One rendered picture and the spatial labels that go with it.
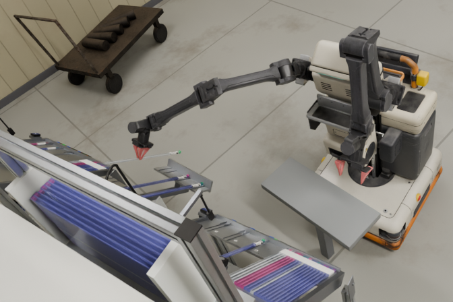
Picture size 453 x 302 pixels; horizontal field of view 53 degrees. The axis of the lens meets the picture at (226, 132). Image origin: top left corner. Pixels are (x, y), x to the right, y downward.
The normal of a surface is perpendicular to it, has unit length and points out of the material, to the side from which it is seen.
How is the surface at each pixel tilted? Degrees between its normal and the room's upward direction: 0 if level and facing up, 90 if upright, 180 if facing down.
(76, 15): 90
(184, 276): 90
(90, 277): 0
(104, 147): 0
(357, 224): 0
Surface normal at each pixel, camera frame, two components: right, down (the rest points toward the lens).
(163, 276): 0.80, 0.25
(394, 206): -0.26, -0.67
